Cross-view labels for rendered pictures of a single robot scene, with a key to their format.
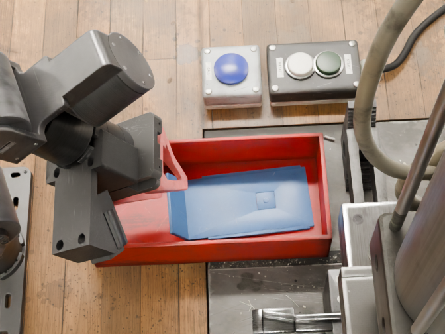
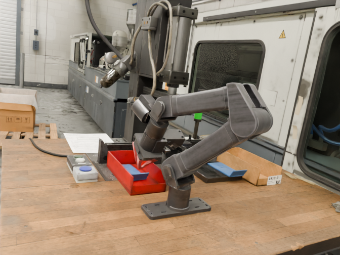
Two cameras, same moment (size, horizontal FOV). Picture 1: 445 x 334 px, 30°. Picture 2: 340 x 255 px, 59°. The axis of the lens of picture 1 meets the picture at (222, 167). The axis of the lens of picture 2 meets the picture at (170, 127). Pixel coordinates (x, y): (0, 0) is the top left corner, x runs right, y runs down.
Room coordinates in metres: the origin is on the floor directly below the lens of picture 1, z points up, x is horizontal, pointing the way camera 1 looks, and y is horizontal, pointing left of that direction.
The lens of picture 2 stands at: (0.80, 0.88, 1.31)
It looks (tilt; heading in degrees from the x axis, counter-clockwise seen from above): 12 degrees down; 236
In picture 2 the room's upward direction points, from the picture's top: 8 degrees clockwise
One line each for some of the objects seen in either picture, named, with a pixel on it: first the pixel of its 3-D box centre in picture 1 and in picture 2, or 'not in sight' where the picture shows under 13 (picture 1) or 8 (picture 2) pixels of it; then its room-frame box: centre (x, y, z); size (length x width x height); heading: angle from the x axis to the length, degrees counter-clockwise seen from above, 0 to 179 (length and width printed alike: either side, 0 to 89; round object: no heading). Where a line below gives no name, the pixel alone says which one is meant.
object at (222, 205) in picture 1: (239, 199); (129, 169); (0.34, -0.01, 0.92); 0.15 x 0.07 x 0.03; 90
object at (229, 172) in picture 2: not in sight; (226, 166); (-0.03, 0.08, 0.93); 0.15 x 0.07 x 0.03; 87
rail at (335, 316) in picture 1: (365, 317); not in sight; (0.19, -0.12, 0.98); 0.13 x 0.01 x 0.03; 86
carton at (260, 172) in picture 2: not in sight; (247, 165); (-0.14, 0.09, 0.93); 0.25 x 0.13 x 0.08; 86
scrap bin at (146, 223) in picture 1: (208, 200); (134, 169); (0.34, 0.02, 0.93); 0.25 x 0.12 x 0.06; 86
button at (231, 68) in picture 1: (231, 71); (85, 170); (0.50, -0.02, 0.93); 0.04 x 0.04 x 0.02
